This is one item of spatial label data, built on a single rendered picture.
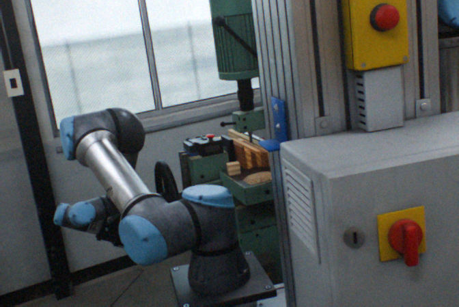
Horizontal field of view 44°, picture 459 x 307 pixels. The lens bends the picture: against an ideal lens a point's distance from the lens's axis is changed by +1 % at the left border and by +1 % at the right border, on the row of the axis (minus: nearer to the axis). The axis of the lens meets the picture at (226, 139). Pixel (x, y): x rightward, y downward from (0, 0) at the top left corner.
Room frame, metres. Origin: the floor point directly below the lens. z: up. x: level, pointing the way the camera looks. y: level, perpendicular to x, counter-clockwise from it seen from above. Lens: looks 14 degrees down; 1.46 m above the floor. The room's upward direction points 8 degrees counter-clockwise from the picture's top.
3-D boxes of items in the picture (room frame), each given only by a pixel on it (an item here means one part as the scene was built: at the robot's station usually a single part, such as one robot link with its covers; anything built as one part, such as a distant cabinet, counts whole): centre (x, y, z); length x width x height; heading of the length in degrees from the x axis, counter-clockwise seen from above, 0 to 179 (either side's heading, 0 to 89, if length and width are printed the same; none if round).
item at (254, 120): (2.00, -0.11, 1.03); 0.14 x 0.07 x 0.09; 109
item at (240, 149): (1.92, -0.03, 0.94); 0.16 x 0.01 x 0.08; 19
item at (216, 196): (1.24, 0.07, 0.98); 0.13 x 0.12 x 0.14; 121
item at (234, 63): (2.00, -0.09, 1.35); 0.18 x 0.18 x 0.31
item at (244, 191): (1.95, 0.01, 0.87); 0.61 x 0.30 x 0.06; 19
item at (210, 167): (1.92, 0.09, 0.92); 0.15 x 0.13 x 0.09; 19
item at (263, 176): (1.72, -0.09, 0.91); 0.10 x 0.07 x 0.02; 109
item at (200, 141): (1.91, 0.09, 0.99); 0.13 x 0.11 x 0.06; 19
